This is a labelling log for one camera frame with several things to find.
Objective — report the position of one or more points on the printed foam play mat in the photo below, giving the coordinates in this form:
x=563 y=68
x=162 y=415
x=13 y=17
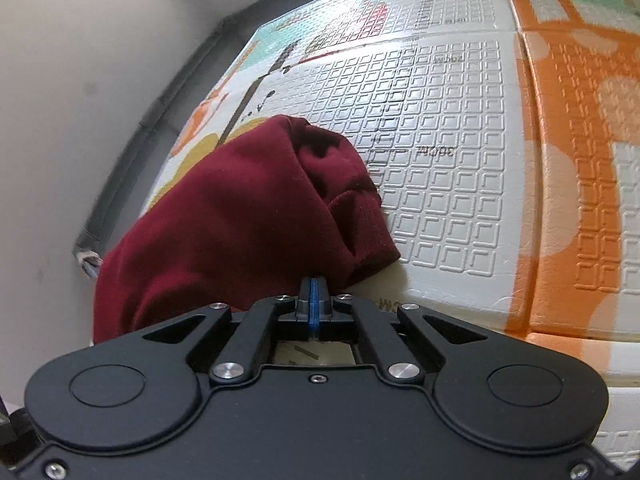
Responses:
x=450 y=110

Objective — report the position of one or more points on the dark grey edge strip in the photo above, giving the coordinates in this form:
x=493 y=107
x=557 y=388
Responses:
x=150 y=130

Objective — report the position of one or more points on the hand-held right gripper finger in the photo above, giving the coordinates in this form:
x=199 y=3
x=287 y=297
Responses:
x=320 y=310
x=308 y=310

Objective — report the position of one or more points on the maroon sweatshirt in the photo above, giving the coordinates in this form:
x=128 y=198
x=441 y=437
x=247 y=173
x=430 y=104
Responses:
x=225 y=220

